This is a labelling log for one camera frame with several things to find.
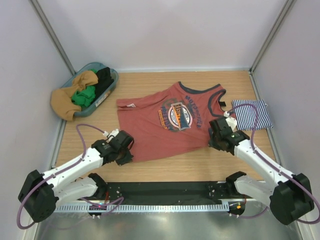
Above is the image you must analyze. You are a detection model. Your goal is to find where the blue white striped tank top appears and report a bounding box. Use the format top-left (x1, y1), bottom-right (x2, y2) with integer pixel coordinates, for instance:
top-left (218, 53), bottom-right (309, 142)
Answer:
top-left (232, 99), bottom-right (273, 131)

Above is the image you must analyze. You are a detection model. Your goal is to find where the pink tank top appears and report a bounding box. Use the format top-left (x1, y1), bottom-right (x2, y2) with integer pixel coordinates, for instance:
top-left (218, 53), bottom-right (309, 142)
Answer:
top-left (116, 81), bottom-right (227, 163)

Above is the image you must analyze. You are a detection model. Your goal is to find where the tan tank top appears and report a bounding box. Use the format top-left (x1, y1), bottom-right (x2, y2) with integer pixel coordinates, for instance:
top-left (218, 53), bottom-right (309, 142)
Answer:
top-left (50, 70), bottom-right (98, 121)

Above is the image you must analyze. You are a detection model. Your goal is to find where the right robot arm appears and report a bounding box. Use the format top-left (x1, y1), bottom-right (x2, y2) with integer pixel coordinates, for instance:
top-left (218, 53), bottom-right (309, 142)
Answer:
top-left (208, 117), bottom-right (320, 225)

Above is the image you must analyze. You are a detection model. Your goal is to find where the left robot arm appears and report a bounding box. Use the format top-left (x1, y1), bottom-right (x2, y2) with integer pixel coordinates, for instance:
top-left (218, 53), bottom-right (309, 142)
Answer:
top-left (18, 129), bottom-right (135, 223)

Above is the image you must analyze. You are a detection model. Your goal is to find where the green tank top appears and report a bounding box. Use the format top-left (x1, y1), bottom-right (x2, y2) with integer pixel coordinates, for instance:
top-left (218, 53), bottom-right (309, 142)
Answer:
top-left (71, 67), bottom-right (98, 110)

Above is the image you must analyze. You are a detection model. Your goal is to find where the black tank top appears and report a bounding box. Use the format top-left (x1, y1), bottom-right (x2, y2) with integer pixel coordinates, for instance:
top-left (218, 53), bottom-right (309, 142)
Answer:
top-left (94, 67), bottom-right (114, 97)

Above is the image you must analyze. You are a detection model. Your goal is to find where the teal plastic laundry basket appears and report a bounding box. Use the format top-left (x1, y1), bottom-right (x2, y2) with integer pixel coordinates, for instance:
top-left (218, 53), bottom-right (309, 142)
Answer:
top-left (62, 62), bottom-right (119, 117)

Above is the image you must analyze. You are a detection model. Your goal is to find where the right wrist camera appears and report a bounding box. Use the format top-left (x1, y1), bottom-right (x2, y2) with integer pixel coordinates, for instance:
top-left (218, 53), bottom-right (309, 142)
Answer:
top-left (223, 111), bottom-right (238, 132)

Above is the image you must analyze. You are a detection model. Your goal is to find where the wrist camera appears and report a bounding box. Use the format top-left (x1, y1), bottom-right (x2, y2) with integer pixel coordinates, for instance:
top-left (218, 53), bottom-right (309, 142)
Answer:
top-left (223, 111), bottom-right (238, 132)
top-left (102, 128), bottom-right (119, 139)

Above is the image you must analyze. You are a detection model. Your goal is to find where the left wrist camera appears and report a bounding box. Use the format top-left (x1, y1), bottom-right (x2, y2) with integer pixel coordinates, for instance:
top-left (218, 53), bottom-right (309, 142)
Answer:
top-left (102, 128), bottom-right (119, 139)

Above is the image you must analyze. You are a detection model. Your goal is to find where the slotted cable duct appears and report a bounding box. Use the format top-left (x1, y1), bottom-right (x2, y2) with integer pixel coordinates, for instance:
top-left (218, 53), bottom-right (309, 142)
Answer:
top-left (54, 202), bottom-right (229, 213)

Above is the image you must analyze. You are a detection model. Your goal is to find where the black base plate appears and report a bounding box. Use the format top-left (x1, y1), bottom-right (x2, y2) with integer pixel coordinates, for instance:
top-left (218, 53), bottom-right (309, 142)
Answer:
top-left (76, 181), bottom-right (256, 205)

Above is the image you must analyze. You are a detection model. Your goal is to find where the left corner aluminium post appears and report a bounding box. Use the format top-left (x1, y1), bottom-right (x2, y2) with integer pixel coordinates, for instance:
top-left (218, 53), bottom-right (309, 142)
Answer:
top-left (29, 0), bottom-right (76, 75)

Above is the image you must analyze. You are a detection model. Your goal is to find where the corner aluminium post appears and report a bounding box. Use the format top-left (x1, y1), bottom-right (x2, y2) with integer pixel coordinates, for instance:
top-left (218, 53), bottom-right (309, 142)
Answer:
top-left (29, 0), bottom-right (76, 75)
top-left (249, 0), bottom-right (297, 75)

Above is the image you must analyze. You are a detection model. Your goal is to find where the right corner aluminium post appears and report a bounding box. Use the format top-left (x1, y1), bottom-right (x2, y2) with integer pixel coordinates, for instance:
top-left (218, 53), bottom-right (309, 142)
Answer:
top-left (249, 0), bottom-right (297, 75)

